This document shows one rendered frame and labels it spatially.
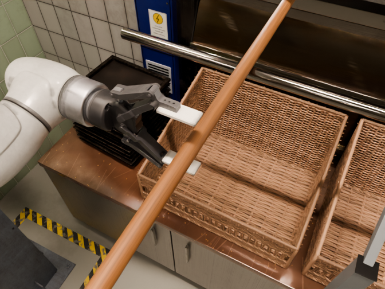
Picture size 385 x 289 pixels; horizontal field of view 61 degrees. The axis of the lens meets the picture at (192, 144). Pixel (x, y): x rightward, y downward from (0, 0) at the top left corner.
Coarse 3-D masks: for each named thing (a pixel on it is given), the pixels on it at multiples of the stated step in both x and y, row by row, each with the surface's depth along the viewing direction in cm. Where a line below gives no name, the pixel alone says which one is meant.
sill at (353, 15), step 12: (264, 0) 99; (276, 0) 97; (300, 0) 94; (312, 0) 92; (324, 0) 91; (336, 0) 91; (348, 0) 91; (360, 0) 91; (312, 12) 94; (324, 12) 93; (336, 12) 91; (348, 12) 90; (360, 12) 88; (372, 12) 87; (384, 12) 87; (360, 24) 91; (372, 24) 89; (384, 24) 88
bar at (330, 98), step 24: (168, 48) 79; (192, 48) 78; (264, 72) 72; (312, 96) 69; (336, 96) 67; (384, 120) 65; (384, 216) 66; (384, 240) 67; (360, 264) 68; (336, 288) 76; (360, 288) 71
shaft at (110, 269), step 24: (288, 0) 86; (264, 48) 75; (240, 72) 67; (216, 96) 63; (216, 120) 60; (192, 144) 55; (168, 168) 53; (168, 192) 50; (144, 216) 47; (120, 240) 45; (120, 264) 43; (96, 288) 41
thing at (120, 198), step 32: (64, 160) 131; (96, 160) 131; (320, 160) 131; (64, 192) 145; (96, 192) 123; (128, 192) 121; (320, 192) 121; (96, 224) 157; (160, 224) 115; (192, 224) 113; (160, 256) 144; (192, 256) 124; (224, 256) 108; (256, 256) 106; (224, 288) 133; (256, 288) 116; (288, 288) 101; (320, 288) 100
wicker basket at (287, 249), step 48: (192, 96) 126; (240, 96) 124; (288, 96) 114; (240, 144) 134; (336, 144) 104; (144, 192) 116; (192, 192) 120; (240, 192) 120; (288, 192) 120; (240, 240) 105
